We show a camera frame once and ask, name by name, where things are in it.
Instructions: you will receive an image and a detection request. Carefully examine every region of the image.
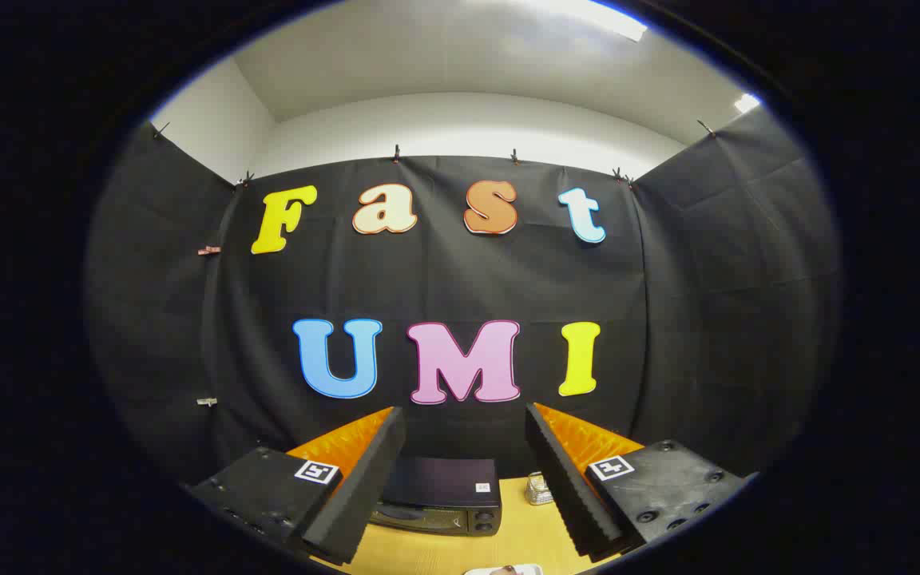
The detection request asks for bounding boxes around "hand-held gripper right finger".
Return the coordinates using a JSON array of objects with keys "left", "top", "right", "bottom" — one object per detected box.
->
[{"left": 525, "top": 402, "right": 748, "bottom": 564}]

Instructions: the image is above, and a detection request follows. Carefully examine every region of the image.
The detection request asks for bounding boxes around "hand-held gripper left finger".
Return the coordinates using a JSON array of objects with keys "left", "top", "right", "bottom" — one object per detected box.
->
[{"left": 187, "top": 406, "right": 407, "bottom": 566}]

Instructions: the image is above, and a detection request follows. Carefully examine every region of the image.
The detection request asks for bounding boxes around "black toaster oven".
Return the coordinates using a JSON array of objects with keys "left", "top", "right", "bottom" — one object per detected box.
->
[{"left": 370, "top": 455, "right": 503, "bottom": 537}]

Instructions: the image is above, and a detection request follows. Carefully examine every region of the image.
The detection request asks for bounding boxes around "black backdrop cloth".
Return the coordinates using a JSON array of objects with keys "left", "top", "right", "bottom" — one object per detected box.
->
[{"left": 85, "top": 108, "right": 843, "bottom": 488}]

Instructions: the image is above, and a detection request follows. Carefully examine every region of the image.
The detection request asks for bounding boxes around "row of black clips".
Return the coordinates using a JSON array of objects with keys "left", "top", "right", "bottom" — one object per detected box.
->
[{"left": 150, "top": 118, "right": 718, "bottom": 190}]

